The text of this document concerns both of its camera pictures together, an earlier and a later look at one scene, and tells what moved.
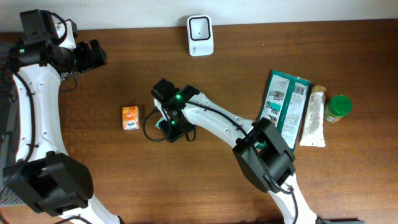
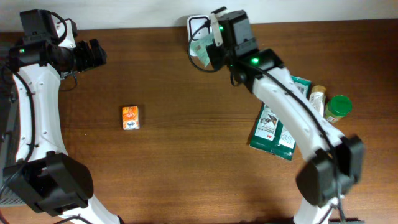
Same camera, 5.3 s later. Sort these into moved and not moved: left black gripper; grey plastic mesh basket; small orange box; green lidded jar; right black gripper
Moved: right black gripper
Not moved: green lidded jar; grey plastic mesh basket; small orange box; left black gripper
